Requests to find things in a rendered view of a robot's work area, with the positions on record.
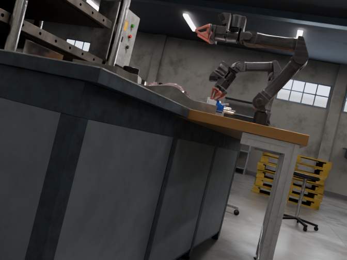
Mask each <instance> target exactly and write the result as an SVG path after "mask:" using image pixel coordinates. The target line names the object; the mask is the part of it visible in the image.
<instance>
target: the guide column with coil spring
mask: <svg viewBox="0 0 347 260"><path fill-rule="evenodd" d="M27 4H28V0H14V4H13V9H12V13H11V17H10V21H9V25H8V29H7V33H6V37H5V41H4V45H3V50H8V51H14V52H16V50H17V46H18V41H19V37H20V33H21V29H22V25H23V21H24V17H25V12H26V8H27Z"/></svg>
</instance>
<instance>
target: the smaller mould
mask: <svg viewBox="0 0 347 260"><path fill-rule="evenodd" d="M72 62H77V63H82V64H88V65H92V66H97V67H102V68H105V69H107V70H109V71H111V72H113V73H115V74H117V75H119V76H122V77H124V78H126V79H128V80H130V81H132V82H134V83H136V82H137V76H135V75H133V74H131V73H129V72H127V71H125V70H123V69H121V68H119V67H116V66H110V65H106V64H100V63H95V62H89V61H83V60H77V59H73V61H72Z"/></svg>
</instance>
